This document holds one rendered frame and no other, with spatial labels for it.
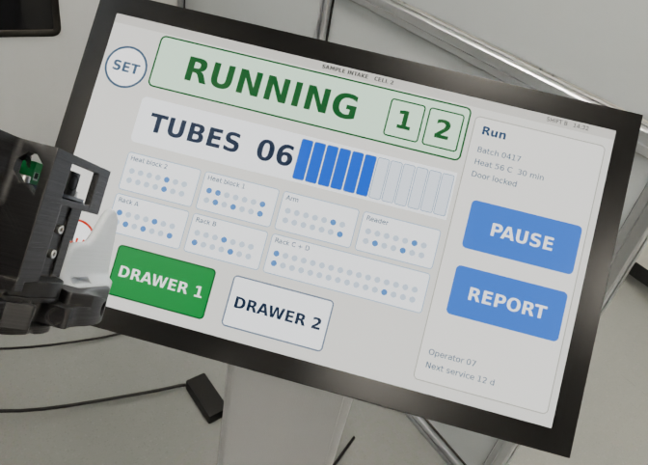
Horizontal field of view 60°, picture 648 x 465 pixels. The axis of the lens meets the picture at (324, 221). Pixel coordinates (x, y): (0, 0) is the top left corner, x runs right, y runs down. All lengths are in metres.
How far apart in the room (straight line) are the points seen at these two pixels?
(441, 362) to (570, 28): 0.78
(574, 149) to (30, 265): 0.45
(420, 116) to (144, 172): 0.26
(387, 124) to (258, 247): 0.16
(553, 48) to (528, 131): 0.64
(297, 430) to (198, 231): 0.33
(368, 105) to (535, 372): 0.28
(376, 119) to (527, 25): 0.72
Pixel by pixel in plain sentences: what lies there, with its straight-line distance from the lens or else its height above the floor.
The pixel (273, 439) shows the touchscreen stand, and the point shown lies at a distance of 0.79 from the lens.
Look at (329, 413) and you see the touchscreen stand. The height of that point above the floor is 0.79.
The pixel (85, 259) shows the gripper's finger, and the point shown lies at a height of 1.15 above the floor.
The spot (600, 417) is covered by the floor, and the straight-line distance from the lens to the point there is 2.07.
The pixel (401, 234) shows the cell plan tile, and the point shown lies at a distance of 0.51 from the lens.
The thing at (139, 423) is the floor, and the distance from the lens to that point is 1.66.
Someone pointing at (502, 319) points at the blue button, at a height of 1.04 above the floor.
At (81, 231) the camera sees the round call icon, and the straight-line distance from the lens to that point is 0.57.
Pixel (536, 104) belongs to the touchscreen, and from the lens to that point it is 0.56.
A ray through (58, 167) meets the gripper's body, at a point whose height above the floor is 1.23.
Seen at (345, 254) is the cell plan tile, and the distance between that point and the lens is 0.51.
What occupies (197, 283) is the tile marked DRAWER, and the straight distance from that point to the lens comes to 0.53.
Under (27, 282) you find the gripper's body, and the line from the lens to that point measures 0.27.
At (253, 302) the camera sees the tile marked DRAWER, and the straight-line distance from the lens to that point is 0.51.
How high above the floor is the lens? 1.36
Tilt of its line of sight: 35 degrees down
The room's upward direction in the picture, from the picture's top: 12 degrees clockwise
